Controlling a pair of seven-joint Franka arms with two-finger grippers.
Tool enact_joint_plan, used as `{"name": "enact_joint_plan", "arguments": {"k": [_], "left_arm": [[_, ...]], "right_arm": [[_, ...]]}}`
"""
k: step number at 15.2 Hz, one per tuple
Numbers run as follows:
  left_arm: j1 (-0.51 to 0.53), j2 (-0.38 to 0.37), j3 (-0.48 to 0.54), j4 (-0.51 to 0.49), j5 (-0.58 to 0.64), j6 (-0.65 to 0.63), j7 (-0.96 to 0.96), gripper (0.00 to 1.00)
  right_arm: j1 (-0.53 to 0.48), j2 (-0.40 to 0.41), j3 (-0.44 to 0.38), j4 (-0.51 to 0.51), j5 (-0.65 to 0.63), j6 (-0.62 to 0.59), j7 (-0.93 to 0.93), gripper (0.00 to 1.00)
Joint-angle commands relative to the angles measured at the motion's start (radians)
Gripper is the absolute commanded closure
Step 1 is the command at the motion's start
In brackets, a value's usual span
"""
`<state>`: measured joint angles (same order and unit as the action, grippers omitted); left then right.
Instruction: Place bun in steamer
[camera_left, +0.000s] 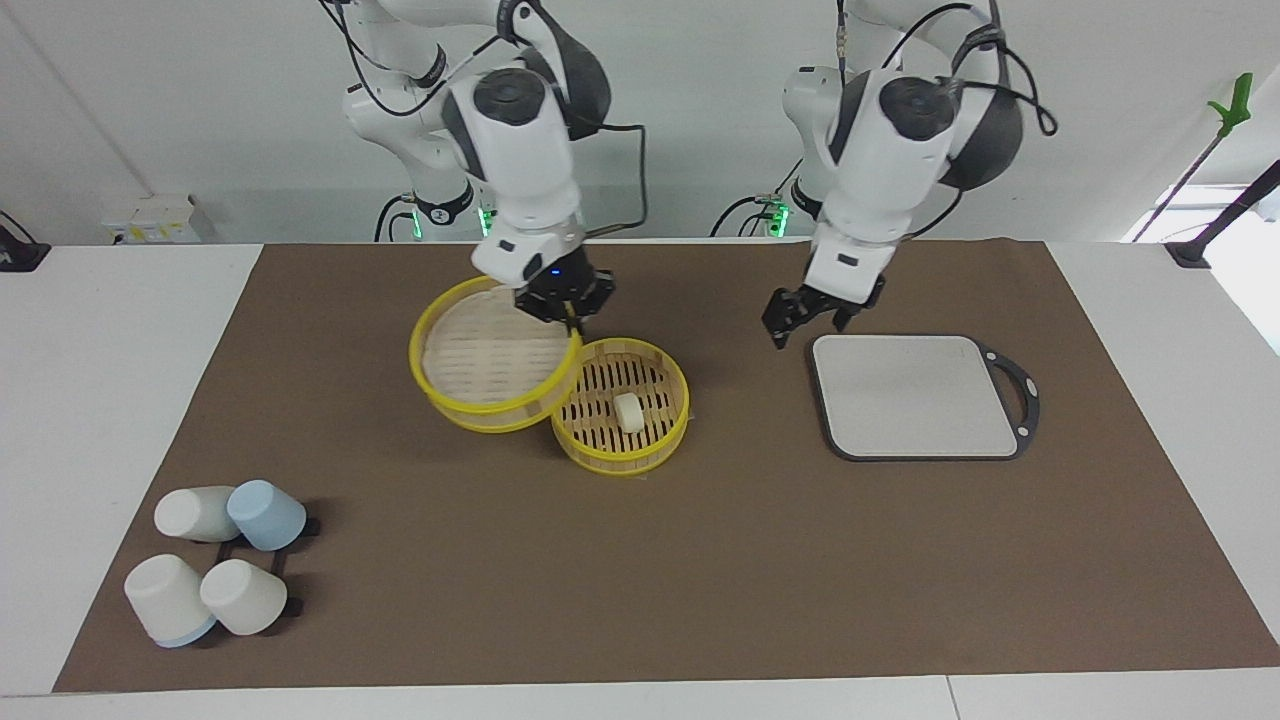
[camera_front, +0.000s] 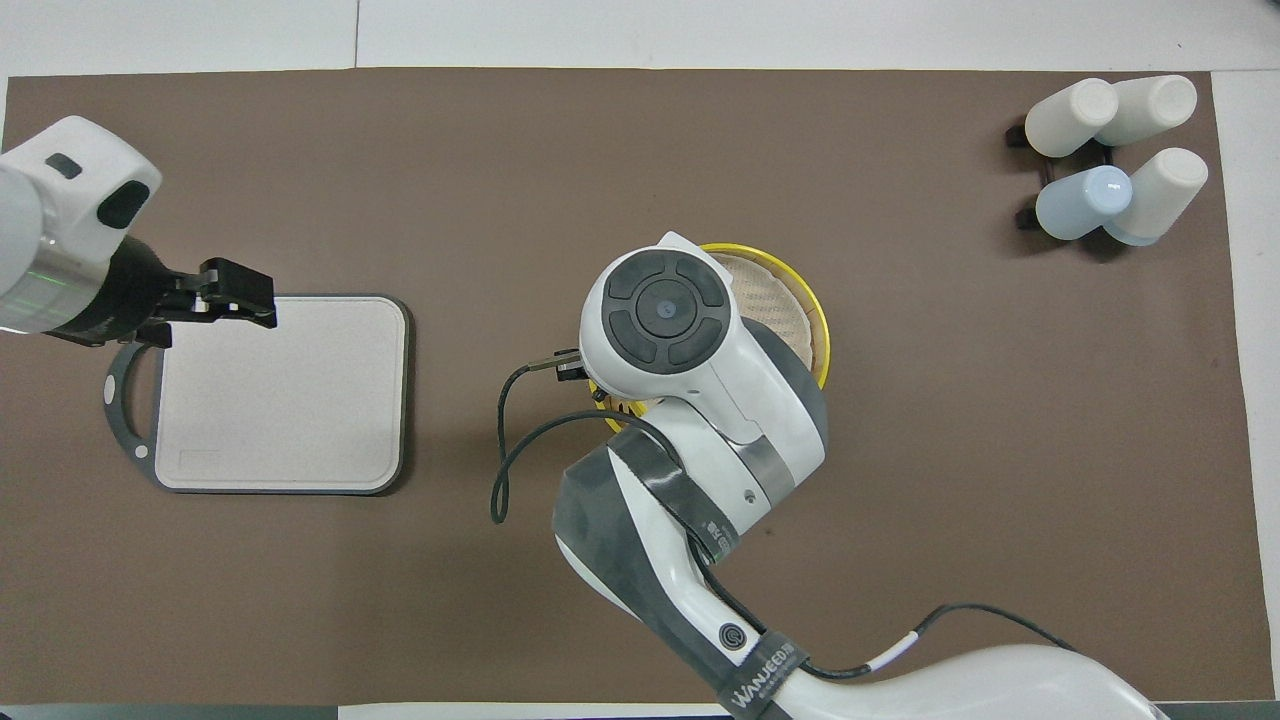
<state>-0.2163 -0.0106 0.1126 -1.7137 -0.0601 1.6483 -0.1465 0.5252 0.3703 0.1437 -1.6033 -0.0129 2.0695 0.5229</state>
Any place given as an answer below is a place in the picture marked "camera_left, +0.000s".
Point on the white steamed bun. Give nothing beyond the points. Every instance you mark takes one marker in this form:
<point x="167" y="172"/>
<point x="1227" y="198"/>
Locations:
<point x="629" y="412"/>

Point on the white board with dark rim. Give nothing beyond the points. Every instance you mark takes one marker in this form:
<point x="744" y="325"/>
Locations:
<point x="920" y="400"/>

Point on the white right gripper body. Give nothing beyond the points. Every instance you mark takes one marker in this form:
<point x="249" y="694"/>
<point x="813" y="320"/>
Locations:
<point x="530" y="258"/>

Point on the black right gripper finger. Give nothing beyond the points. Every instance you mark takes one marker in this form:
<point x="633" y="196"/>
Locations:
<point x="542" y="303"/>
<point x="590" y="292"/>

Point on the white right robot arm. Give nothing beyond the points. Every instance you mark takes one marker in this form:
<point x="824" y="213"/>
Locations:
<point x="520" y="150"/>

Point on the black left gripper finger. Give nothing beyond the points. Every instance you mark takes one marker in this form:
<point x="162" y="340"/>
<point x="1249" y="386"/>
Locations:
<point x="855" y="312"/>
<point x="788" y="310"/>

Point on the pole with green tip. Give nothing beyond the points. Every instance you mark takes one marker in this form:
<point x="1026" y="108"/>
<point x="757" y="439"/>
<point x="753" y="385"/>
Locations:
<point x="1232" y="105"/>

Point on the plain white cup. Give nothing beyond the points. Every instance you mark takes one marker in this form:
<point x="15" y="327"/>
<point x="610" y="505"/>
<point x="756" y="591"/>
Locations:
<point x="243" y="597"/>
<point x="190" y="514"/>

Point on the black cup rack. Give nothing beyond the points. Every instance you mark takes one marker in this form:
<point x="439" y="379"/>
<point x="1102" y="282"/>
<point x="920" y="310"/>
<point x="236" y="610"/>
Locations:
<point x="272" y="560"/>

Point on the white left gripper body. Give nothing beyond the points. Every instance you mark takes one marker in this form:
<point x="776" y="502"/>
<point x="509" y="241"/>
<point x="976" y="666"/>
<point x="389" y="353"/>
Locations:
<point x="848" y="265"/>

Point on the light blue cup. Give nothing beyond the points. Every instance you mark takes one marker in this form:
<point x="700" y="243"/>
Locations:
<point x="268" y="514"/>

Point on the brown table mat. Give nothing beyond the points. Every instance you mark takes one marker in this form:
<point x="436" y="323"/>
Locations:
<point x="640" y="560"/>

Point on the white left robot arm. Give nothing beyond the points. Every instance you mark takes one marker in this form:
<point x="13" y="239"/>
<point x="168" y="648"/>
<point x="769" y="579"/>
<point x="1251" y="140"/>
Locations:
<point x="880" y="160"/>

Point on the black table clamp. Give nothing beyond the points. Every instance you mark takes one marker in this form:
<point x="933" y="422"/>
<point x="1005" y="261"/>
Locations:
<point x="18" y="255"/>

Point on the white wall socket box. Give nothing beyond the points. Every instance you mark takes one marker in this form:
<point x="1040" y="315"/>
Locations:
<point x="155" y="218"/>

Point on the white cup with blue rim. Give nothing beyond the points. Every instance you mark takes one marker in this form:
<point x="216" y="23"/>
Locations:
<point x="165" y="598"/>

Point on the yellow bamboo steamer lid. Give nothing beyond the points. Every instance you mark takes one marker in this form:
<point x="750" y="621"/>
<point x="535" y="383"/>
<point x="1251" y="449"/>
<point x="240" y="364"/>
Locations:
<point x="485" y="360"/>

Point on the black slanted stand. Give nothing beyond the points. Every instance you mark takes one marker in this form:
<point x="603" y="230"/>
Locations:
<point x="1215" y="230"/>

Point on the yellow bamboo steamer basket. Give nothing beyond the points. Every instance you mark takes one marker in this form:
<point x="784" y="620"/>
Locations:
<point x="660" y="400"/>

